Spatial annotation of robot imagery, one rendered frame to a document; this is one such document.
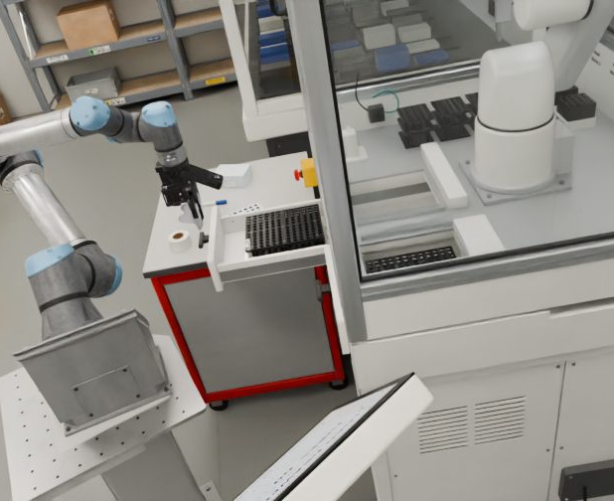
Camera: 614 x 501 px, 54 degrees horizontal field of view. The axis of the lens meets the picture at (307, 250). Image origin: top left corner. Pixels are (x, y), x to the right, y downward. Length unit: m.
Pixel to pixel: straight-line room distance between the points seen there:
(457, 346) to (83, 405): 0.86
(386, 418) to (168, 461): 1.01
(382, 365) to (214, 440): 1.20
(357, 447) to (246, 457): 1.53
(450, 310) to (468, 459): 0.54
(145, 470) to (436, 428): 0.77
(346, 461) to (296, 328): 1.37
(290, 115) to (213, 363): 1.00
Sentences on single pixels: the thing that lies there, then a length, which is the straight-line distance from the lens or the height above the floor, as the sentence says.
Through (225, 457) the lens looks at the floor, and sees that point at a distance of 2.35.
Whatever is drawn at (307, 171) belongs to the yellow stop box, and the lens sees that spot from 1.97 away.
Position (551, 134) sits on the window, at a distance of 1.12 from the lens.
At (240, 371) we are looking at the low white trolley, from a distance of 2.28.
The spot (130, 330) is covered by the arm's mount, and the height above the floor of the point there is 0.99.
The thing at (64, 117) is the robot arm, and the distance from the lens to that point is 1.55.
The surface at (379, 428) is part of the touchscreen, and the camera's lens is 0.82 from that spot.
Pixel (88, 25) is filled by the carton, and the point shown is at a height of 0.75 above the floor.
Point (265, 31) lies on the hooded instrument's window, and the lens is 2.34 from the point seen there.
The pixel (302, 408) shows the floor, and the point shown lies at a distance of 2.40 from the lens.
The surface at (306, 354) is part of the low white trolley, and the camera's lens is 2.23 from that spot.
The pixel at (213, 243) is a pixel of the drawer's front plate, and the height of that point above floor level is 0.93.
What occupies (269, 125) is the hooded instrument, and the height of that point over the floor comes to 0.86.
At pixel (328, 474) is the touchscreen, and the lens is 0.79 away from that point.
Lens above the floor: 1.85
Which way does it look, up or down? 36 degrees down
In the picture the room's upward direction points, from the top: 12 degrees counter-clockwise
